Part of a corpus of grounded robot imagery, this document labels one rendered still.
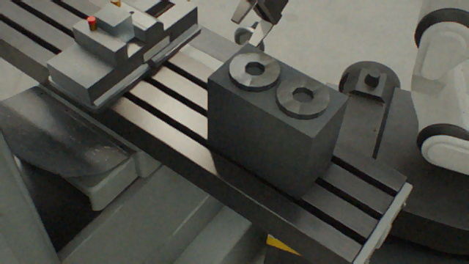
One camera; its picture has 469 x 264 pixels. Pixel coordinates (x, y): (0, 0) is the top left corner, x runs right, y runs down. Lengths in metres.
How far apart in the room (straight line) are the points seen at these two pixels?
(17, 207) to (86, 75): 0.33
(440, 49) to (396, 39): 1.64
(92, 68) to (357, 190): 0.58
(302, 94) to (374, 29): 2.03
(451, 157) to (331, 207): 0.57
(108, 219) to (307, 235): 0.49
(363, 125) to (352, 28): 1.34
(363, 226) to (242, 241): 0.87
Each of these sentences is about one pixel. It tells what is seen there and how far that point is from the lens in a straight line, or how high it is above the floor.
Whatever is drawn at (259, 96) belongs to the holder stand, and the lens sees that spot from 0.93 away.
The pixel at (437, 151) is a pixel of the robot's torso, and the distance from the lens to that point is 1.52.
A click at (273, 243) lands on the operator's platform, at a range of 1.63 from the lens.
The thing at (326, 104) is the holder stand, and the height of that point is 1.14.
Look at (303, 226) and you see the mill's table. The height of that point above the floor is 0.94.
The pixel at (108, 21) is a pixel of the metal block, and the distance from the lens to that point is 1.17.
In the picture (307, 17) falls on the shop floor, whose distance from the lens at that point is 2.95.
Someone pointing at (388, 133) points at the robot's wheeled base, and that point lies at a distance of 1.68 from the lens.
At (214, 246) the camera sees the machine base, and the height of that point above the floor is 0.20.
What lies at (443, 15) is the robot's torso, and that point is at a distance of 1.28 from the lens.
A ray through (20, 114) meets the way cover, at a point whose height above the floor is 0.89.
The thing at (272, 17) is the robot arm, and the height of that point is 1.08.
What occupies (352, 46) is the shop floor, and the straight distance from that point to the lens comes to 2.82.
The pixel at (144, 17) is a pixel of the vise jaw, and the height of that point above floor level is 1.05.
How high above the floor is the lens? 1.80
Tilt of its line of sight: 50 degrees down
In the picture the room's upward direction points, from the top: 4 degrees clockwise
